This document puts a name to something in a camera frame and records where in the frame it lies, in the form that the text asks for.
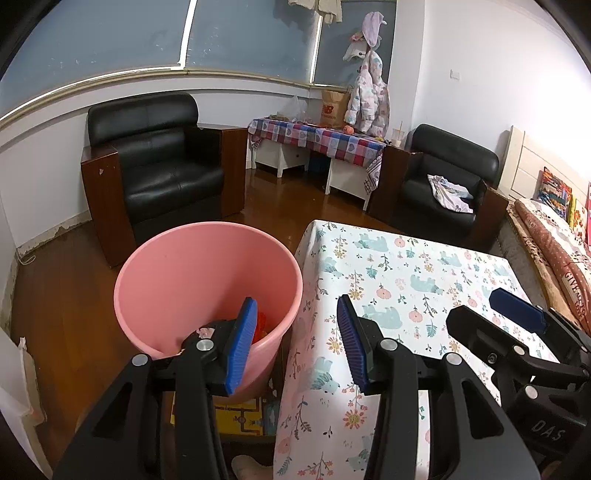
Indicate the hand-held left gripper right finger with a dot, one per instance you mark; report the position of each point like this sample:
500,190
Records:
351,341

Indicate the red foam net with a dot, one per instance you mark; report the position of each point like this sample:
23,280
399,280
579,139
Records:
262,325

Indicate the pink plastic bucket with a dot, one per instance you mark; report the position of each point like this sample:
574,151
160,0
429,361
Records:
194,277

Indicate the beige slipper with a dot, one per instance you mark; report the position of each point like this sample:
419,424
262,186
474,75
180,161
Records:
251,468

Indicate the black leather armchair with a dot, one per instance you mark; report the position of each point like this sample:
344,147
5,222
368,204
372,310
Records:
452,152
152,184

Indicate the crumpled pale cloth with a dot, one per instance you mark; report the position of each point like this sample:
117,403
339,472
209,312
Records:
450,194

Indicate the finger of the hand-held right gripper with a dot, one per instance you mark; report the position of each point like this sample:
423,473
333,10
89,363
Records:
480,330
517,307

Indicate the brown paper bag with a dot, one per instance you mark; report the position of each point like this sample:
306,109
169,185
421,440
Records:
332,108

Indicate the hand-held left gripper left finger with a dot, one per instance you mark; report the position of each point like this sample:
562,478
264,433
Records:
240,346

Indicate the floral puffy jacket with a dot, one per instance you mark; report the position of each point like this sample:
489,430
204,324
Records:
369,97

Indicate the white plush hat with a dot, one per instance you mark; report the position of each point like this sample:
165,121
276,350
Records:
353,50

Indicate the pink dotted quilt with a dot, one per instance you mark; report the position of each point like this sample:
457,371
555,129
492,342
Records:
558,249

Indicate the cup with straw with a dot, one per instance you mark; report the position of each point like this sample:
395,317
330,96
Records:
398,137

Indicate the clear plastic bag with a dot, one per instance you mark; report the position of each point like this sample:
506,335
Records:
299,110

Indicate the cream bed headboard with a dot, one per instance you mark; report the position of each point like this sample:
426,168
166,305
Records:
521,161

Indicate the checked tablecloth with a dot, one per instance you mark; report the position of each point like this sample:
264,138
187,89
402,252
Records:
323,138

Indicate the yellow pink pillow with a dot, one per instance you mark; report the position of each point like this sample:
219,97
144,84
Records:
581,214

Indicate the window with blue blinds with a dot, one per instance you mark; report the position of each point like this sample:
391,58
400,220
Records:
138,37

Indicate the hanging beige garments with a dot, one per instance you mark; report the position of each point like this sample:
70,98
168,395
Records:
318,7

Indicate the bed with patterned blanket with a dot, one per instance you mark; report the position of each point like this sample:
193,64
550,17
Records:
531,258

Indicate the white cabinet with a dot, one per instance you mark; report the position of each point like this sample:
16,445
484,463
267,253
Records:
277,159
344,177

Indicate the colourful striped pillow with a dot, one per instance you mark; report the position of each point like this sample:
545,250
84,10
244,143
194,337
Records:
554,191

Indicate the floral bear tablecloth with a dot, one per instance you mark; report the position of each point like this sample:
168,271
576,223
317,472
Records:
406,277

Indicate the small orange fruit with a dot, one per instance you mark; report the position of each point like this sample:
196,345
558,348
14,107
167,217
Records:
348,129

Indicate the yellow patterned floor mat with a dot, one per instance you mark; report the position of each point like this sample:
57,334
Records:
240,415

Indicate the purple hat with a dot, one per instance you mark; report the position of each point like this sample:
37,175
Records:
371,25

